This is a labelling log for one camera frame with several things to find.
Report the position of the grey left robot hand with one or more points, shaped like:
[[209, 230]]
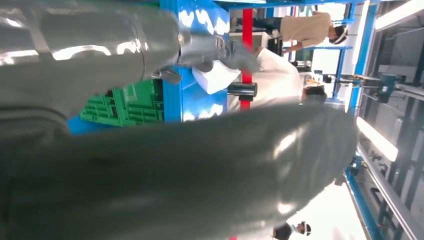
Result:
[[198, 172]]

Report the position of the person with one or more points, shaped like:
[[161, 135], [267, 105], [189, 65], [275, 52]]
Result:
[[304, 30], [291, 230], [278, 82]]

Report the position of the ceiling light strip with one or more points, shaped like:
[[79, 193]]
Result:
[[377, 139], [397, 15]]

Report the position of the blue overhead device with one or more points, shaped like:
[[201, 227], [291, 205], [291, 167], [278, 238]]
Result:
[[386, 87]]

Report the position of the grey metal ceiling rail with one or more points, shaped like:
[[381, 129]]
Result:
[[391, 198]]

